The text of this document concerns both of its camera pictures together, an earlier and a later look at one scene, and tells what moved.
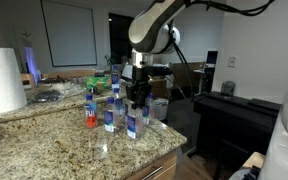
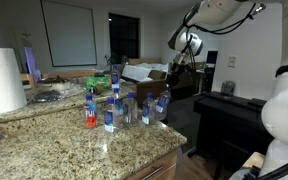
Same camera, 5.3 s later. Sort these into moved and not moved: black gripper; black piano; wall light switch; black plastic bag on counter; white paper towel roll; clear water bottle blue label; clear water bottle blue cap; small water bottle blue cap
Moved: black gripper; clear water bottle blue label
Not moved: clear water bottle blue cap; wall light switch; black piano; black plastic bag on counter; white paper towel roll; small water bottle blue cap
